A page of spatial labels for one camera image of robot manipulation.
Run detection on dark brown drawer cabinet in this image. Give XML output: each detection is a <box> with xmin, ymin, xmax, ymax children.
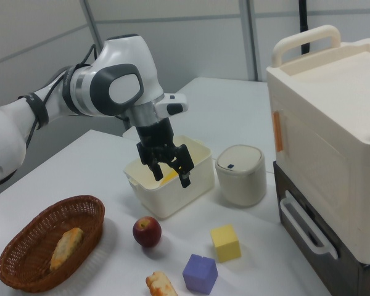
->
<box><xmin>273</xmin><ymin>160</ymin><xmax>370</xmax><ymax>296</ymax></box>

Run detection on orange white bread piece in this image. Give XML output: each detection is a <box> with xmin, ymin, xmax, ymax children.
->
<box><xmin>146</xmin><ymin>270</ymin><xmax>179</xmax><ymax>296</ymax></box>

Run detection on cream toy microwave oven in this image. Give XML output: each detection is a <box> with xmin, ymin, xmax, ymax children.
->
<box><xmin>266</xmin><ymin>25</ymin><xmax>370</xmax><ymax>265</ymax></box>

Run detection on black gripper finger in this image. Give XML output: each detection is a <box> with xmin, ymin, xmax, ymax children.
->
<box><xmin>173</xmin><ymin>144</ymin><xmax>194</xmax><ymax>189</ymax></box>
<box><xmin>147</xmin><ymin>160</ymin><xmax>164</xmax><ymax>182</ymax></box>

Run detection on yellow plate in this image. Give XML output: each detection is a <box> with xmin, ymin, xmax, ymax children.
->
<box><xmin>160</xmin><ymin>171</ymin><xmax>180</xmax><ymax>186</ymax></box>

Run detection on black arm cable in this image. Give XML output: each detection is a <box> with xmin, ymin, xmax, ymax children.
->
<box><xmin>25</xmin><ymin>43</ymin><xmax>98</xmax><ymax>149</ymax></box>

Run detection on purple cube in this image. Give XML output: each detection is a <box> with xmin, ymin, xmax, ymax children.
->
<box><xmin>182</xmin><ymin>253</ymin><xmax>219</xmax><ymax>294</ymax></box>

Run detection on yellow cube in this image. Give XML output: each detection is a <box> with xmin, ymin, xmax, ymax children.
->
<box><xmin>210</xmin><ymin>224</ymin><xmax>242</xmax><ymax>264</ymax></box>

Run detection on yellow bread piece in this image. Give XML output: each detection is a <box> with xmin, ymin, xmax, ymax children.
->
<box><xmin>49</xmin><ymin>227</ymin><xmax>84</xmax><ymax>273</ymax></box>

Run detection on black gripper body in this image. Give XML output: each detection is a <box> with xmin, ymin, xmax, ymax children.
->
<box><xmin>134</xmin><ymin>118</ymin><xmax>189</xmax><ymax>170</ymax></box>

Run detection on red apple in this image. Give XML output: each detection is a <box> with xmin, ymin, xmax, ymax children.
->
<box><xmin>132</xmin><ymin>216</ymin><xmax>162</xmax><ymax>249</ymax></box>

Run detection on brown wicker basket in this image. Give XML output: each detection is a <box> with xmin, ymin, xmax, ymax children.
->
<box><xmin>0</xmin><ymin>194</ymin><xmax>106</xmax><ymax>294</ymax></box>

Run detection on white square plastic container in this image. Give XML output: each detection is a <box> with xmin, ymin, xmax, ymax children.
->
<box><xmin>123</xmin><ymin>134</ymin><xmax>216</xmax><ymax>221</ymax></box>

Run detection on small white lidded bin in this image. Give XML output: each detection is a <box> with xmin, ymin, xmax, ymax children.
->
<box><xmin>215</xmin><ymin>144</ymin><xmax>268</xmax><ymax>208</ymax></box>

